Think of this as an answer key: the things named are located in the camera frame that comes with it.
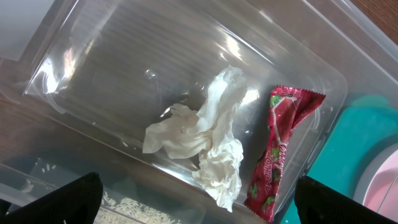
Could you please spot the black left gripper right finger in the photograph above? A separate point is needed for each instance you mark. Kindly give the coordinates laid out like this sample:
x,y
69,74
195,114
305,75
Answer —
x,y
319,204

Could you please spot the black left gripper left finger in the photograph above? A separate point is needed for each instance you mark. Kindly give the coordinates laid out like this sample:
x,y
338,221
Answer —
x,y
76,202

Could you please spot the red snack wrapper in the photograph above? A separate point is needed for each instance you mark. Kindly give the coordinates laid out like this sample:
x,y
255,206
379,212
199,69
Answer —
x,y
288,107

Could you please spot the white napkin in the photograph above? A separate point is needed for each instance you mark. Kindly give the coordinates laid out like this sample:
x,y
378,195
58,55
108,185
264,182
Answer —
x,y
208,134

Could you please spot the clear plastic waste bin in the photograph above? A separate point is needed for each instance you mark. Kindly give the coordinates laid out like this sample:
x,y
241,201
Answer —
x,y
82,80

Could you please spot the pile of white rice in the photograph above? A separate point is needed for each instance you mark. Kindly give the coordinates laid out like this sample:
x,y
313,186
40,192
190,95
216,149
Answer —
x,y
115,208

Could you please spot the black plastic tray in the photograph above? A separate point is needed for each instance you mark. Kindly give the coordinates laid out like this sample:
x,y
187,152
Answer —
x,y
25,199

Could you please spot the white pink-rimmed plate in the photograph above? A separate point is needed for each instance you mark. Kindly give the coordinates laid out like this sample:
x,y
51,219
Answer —
x,y
377,187

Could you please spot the teal plastic tray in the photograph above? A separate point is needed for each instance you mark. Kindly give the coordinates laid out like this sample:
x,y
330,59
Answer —
x,y
365,128

